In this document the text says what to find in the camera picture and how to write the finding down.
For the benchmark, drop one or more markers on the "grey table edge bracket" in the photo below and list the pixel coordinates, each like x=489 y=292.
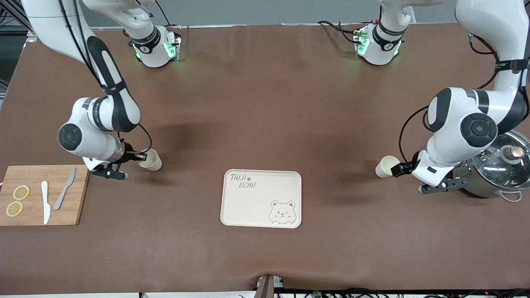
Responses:
x=267 y=287

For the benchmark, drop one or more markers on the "wooden cutting board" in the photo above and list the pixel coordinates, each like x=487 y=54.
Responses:
x=33 y=176

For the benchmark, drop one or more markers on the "white plastic knife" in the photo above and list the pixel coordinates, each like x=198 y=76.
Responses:
x=45 y=203

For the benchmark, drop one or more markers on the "white cup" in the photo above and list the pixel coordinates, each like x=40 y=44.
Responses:
x=385 y=167
x=153 y=161

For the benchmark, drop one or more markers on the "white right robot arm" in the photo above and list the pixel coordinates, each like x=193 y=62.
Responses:
x=107 y=111

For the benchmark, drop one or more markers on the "grey-green electric cooking pot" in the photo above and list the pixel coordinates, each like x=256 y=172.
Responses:
x=484 y=191

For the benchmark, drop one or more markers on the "grey plastic knife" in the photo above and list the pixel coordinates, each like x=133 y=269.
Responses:
x=62 y=196

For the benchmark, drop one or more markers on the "brown table cover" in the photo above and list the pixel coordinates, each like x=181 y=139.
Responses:
x=265 y=103

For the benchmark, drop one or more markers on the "cream bear print tray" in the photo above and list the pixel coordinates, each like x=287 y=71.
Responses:
x=248 y=207

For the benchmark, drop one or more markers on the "lemon slice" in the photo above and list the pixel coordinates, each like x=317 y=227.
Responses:
x=21 y=192
x=14 y=208

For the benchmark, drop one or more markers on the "glass pot lid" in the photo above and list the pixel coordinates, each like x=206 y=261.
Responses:
x=509 y=169

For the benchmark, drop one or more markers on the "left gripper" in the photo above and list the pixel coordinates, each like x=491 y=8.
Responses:
x=408 y=167

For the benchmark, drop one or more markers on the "aluminium frame post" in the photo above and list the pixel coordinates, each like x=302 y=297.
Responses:
x=30 y=37

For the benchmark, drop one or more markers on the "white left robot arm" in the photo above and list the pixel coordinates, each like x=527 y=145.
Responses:
x=455 y=120

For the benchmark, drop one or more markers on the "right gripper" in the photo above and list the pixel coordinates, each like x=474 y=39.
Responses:
x=130 y=155

